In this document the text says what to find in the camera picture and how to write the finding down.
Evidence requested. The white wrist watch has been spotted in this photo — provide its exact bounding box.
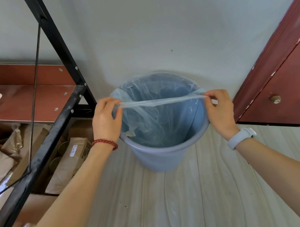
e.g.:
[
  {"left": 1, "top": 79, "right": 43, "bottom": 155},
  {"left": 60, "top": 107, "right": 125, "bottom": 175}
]
[{"left": 226, "top": 127, "right": 258, "bottom": 151}]

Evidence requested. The blue plastic waste bin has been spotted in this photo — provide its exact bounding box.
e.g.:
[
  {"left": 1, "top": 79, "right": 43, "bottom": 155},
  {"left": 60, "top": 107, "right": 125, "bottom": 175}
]
[{"left": 111, "top": 68, "right": 214, "bottom": 177}]

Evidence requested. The red bead bracelet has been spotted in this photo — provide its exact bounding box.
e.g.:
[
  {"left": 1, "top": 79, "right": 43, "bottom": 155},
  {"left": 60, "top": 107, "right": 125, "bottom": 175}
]
[{"left": 91, "top": 137, "right": 119, "bottom": 153}]

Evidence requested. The clear plastic bin liner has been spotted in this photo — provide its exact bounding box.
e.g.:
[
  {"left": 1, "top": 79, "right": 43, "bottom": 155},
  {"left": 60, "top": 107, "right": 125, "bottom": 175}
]
[{"left": 108, "top": 68, "right": 211, "bottom": 139}]

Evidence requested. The person's right forearm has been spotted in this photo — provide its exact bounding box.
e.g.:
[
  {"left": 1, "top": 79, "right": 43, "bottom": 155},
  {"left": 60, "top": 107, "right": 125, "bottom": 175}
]
[{"left": 235, "top": 133, "right": 300, "bottom": 227}]

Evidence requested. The black metal shelf rack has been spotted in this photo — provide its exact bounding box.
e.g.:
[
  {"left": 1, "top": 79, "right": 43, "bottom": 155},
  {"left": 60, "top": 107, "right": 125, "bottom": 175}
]
[{"left": 0, "top": 0, "right": 109, "bottom": 227}]

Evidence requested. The crumpled brown paper bag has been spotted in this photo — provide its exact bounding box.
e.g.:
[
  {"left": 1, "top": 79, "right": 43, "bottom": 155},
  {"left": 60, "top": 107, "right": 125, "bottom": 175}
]
[{"left": 0, "top": 124, "right": 25, "bottom": 164}]

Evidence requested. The person's left hand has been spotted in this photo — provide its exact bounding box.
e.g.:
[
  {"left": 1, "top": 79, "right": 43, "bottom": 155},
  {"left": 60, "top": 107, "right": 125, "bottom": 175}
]
[{"left": 90, "top": 96, "right": 128, "bottom": 146}]

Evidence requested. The dark red door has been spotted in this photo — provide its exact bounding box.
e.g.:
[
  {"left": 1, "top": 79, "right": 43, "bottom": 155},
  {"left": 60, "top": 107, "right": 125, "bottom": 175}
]
[{"left": 223, "top": 0, "right": 300, "bottom": 136}]

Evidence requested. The brown cardboard box white label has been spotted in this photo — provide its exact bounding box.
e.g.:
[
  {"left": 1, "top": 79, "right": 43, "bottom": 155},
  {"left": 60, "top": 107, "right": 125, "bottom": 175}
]
[{"left": 40, "top": 135, "right": 96, "bottom": 196}]

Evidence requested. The person's left forearm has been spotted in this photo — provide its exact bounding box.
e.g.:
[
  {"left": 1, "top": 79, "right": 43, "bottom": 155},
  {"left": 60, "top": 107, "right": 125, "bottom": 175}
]
[{"left": 7, "top": 141, "right": 123, "bottom": 227}]

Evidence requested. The round metal tin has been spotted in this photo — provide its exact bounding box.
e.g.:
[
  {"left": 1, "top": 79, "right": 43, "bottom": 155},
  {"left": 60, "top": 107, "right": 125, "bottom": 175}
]
[
  {"left": 57, "top": 141, "right": 71, "bottom": 156},
  {"left": 47, "top": 157, "right": 64, "bottom": 177}
]

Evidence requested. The person's right hand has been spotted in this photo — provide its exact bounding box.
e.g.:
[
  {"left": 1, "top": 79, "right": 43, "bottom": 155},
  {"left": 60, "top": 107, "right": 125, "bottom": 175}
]
[{"left": 202, "top": 88, "right": 241, "bottom": 143}]

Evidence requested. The round metal door knob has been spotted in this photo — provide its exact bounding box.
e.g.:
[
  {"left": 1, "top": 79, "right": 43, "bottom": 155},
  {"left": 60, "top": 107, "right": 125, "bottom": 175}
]
[{"left": 269, "top": 94, "right": 282, "bottom": 105}]

